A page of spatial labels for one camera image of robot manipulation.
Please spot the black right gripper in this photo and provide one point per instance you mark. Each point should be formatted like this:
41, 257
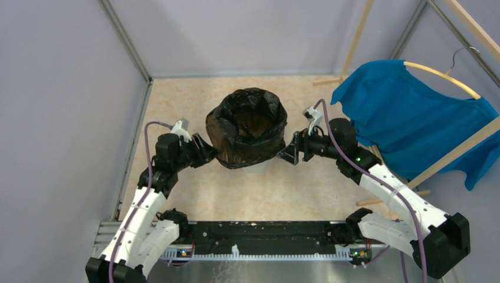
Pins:
301, 140

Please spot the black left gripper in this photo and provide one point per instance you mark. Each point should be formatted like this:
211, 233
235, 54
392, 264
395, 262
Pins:
204, 153

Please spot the white translucent trash bin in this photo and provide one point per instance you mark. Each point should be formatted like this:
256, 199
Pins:
258, 168

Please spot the black plastic trash bag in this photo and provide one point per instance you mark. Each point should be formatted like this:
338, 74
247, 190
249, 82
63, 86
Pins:
247, 127

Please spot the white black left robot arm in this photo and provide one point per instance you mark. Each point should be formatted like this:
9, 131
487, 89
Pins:
144, 234

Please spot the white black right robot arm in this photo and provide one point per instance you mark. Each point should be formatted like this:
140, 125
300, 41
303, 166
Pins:
436, 240

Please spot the blue t-shirt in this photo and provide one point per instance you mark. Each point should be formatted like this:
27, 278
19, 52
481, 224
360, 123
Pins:
412, 124

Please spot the wooden clothes hanger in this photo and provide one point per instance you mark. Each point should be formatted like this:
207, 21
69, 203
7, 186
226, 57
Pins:
446, 75

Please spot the wooden clothes rack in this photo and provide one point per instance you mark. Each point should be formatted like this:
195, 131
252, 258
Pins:
473, 176

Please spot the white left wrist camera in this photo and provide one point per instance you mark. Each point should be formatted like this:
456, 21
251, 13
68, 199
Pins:
180, 128

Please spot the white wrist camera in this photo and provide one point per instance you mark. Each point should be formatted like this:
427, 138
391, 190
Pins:
314, 117
180, 128

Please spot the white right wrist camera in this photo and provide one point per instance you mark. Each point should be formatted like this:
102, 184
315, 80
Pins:
314, 117

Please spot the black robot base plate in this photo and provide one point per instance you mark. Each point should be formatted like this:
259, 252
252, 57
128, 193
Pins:
271, 238

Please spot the white slotted cable duct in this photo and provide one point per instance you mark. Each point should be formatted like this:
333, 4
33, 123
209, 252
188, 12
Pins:
174, 254

